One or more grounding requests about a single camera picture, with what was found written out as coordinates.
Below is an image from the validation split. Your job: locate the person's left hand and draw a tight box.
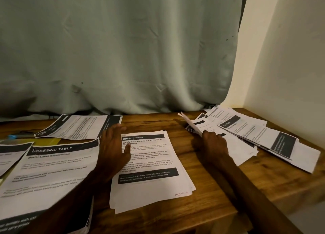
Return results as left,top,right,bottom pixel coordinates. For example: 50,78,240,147
94,124,132,184

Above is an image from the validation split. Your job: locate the single sheet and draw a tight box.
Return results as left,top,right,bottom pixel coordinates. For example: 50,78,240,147
35,114,123,141

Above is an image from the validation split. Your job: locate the yellow patterned folder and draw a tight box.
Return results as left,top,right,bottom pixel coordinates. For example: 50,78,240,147
0,136,64,184

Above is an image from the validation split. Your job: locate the blue pen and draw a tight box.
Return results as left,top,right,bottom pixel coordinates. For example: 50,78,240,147
7,132,36,140

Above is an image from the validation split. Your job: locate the pale green curtain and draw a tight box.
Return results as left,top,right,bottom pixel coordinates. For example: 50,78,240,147
0,0,250,118

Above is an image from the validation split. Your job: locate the person's left forearm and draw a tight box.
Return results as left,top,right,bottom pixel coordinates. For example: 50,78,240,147
20,170,110,234

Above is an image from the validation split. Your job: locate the person's right forearm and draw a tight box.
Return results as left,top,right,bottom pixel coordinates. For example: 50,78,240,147
213,158,303,234

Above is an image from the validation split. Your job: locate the printed papers pile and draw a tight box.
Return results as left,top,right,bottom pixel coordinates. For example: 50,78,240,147
178,105,322,174

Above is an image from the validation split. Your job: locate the person's right hand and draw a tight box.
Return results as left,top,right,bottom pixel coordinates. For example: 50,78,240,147
192,130,230,166

